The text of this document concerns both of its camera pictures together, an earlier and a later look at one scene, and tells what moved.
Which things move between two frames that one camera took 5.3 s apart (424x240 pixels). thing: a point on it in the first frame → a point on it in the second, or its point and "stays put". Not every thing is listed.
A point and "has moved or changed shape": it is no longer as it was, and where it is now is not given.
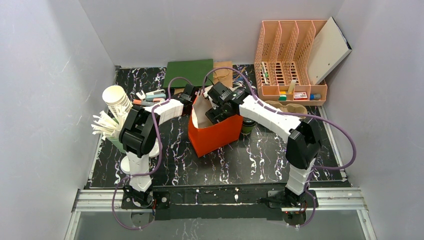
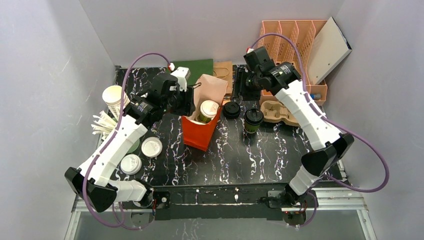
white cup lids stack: x=125 y=165 stays put
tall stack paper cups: x=115 y=96 stays put
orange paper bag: x=206 y=136 has moved or changed shape
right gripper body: x=215 y=112 → x=239 y=85
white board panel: x=330 y=48 stays put
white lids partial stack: x=155 y=152 stays put
